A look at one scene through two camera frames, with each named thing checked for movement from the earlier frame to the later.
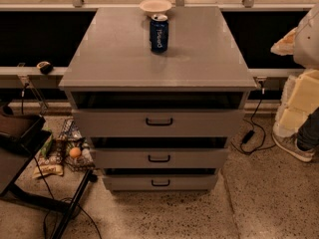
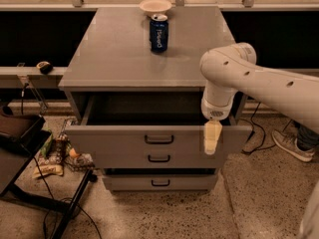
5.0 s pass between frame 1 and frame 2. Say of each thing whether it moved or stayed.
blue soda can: stayed
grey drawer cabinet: stayed
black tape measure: stayed
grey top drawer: moved
